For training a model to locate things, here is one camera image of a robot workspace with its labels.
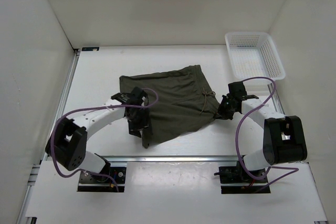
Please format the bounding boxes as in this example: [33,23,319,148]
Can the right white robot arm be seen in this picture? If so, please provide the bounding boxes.
[217,81,308,182]

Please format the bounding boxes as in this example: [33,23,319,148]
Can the aluminium rail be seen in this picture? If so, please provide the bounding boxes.
[28,49,81,183]
[268,84,285,114]
[104,155,238,163]

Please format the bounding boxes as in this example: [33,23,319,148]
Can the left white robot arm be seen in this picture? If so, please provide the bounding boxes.
[45,87,152,182]

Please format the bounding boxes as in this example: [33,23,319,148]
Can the aluminium front rail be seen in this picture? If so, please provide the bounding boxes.
[104,155,238,163]

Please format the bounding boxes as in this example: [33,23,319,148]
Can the aluminium left rail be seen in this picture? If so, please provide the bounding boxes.
[28,49,81,183]

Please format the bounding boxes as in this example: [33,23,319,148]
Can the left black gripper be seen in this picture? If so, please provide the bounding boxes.
[125,107,153,137]

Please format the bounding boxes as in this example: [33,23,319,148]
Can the blue corner label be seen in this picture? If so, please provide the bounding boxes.
[81,47,100,51]

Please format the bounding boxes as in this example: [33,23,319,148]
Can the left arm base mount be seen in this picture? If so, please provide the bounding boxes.
[77,164,127,193]

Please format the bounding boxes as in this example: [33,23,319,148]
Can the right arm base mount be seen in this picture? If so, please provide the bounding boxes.
[214,162,271,195]

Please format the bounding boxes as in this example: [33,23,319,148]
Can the white plastic basket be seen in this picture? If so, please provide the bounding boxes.
[225,31,286,81]

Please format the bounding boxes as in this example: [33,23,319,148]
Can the olive green shorts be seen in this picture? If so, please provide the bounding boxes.
[119,65,219,148]

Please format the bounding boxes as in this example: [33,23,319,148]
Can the aluminium right rail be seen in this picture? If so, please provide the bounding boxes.
[268,84,285,114]

